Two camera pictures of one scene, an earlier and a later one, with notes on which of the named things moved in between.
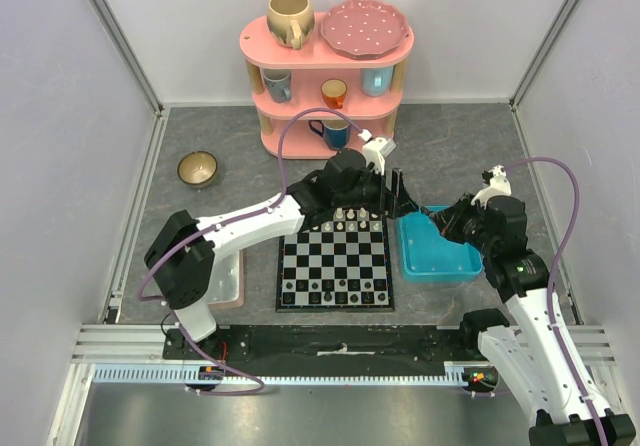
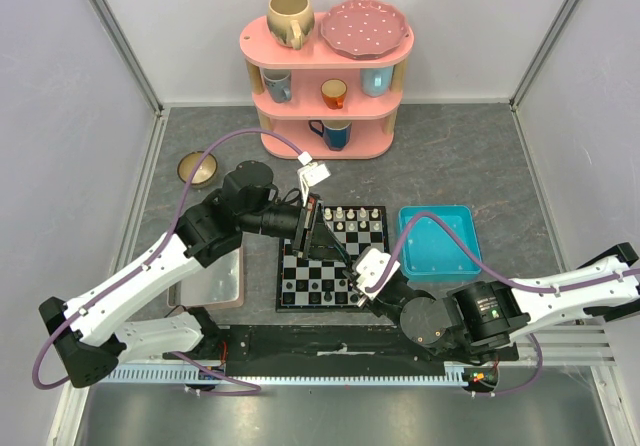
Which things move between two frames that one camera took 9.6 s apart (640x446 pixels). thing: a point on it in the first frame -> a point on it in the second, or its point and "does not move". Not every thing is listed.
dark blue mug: (336, 133) does not move
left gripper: (387, 202) -> (312, 224)
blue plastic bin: (428, 257) does not move
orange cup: (334, 92) does not move
